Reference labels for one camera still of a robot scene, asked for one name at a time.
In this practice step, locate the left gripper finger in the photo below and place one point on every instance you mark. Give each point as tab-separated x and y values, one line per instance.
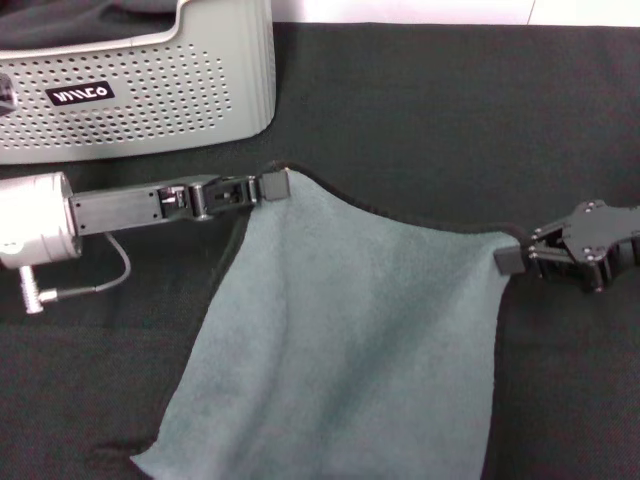
275	186

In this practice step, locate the black cloth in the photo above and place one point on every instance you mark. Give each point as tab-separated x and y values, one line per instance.
75	20

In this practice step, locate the black tablecloth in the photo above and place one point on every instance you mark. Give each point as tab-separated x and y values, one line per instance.
450	100

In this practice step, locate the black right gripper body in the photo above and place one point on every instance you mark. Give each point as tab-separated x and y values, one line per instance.
600	235

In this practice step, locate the grey perforated storage box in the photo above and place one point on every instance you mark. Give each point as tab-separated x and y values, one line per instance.
150	120

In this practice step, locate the grey yellow towel black edge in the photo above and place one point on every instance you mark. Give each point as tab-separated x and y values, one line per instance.
350	325

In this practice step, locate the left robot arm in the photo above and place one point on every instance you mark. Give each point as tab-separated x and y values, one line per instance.
35	220

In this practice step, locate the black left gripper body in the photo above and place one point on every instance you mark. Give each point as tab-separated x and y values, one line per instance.
125	207

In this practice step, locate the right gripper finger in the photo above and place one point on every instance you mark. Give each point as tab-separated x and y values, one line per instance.
510	260
547	235

